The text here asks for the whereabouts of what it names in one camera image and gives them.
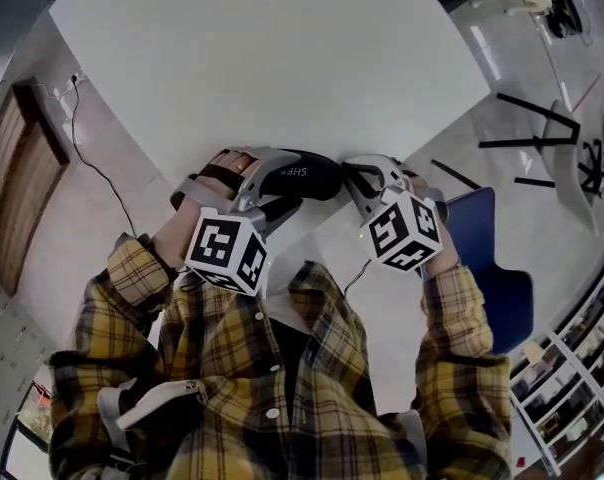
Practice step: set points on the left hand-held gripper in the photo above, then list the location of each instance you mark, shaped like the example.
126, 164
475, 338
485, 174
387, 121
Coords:
227, 248

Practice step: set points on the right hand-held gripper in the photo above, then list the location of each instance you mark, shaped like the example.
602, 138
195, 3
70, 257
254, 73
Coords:
402, 233

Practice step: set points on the black object with lettering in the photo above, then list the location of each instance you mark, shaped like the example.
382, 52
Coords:
307, 175

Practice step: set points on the person's left forearm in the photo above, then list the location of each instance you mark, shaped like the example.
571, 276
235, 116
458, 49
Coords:
132, 273

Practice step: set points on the person's right forearm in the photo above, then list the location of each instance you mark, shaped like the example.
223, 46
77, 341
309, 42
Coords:
452, 308

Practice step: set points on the person's right hand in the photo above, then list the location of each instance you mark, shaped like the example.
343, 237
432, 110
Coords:
419, 186

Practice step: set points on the person's left hand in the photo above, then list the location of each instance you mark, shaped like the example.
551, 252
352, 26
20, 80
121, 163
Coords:
232, 160

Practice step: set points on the blue chair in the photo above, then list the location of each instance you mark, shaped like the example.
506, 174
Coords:
492, 278

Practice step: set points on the black inner top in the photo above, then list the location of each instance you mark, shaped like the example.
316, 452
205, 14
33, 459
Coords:
292, 363

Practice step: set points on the yellow plaid shirt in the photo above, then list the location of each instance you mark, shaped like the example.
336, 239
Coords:
232, 368

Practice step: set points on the gray chair with black legs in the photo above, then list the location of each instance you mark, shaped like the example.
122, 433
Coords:
562, 168

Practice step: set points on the black swivel chair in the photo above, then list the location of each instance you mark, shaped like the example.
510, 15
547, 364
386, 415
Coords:
597, 168

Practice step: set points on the white power strip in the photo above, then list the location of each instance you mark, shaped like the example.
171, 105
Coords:
72, 83

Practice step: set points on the white chest-mounted device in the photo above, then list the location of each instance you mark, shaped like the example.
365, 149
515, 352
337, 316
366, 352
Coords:
154, 398

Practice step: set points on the black floor bag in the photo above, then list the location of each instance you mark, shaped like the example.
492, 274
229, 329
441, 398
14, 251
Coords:
564, 10

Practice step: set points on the white storage shelf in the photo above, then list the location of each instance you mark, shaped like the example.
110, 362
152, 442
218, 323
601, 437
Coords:
567, 383

